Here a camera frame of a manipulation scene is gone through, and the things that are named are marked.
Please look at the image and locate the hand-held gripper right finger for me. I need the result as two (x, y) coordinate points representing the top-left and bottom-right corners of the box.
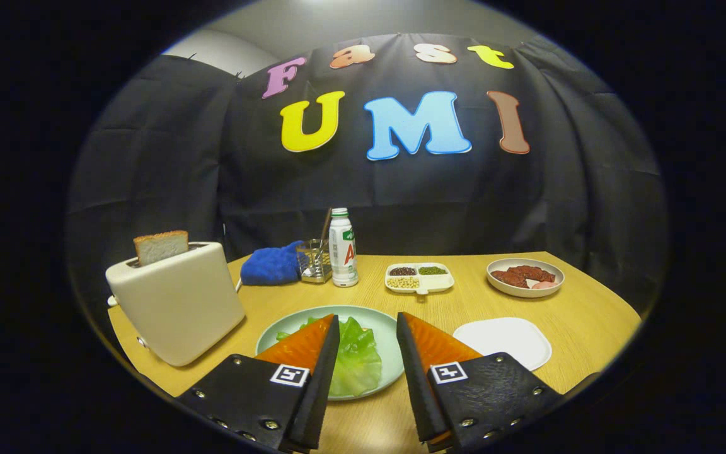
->
(396, 311), (565, 454)

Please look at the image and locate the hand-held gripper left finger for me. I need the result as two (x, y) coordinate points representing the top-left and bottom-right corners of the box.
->
(176, 313), (342, 454)

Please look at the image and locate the green lettuce leaf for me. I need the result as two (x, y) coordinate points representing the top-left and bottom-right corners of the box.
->
(276, 316), (383, 398)

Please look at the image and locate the toast bread slice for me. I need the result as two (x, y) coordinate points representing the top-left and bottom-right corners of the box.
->
(134, 230), (190, 266)

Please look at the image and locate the pale green round plate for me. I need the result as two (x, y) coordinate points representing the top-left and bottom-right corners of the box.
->
(255, 305), (405, 401)

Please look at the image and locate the white square plate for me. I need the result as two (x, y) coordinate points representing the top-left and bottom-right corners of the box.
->
(452, 317), (553, 371)

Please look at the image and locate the white divided dish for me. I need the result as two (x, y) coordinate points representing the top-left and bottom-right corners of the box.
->
(384, 262), (456, 295)

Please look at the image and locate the clear utensil holder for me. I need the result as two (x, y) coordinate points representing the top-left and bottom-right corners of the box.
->
(296, 238), (333, 284)

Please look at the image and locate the red meat slice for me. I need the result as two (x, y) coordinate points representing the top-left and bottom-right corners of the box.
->
(507, 265), (556, 283)
(491, 270), (529, 289)

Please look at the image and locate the blue cloth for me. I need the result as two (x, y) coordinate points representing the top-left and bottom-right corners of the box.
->
(240, 240), (305, 286)

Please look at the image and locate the beige round plate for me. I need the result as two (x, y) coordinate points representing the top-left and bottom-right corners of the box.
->
(487, 257), (565, 298)

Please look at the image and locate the white drink bottle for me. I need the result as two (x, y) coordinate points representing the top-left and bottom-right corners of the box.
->
(328, 207), (359, 288)

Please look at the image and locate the cream toaster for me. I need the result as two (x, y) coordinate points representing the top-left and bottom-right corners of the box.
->
(105, 242), (246, 368)

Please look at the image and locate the black backdrop cloth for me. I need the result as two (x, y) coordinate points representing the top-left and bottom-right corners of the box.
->
(67, 33), (669, 354)

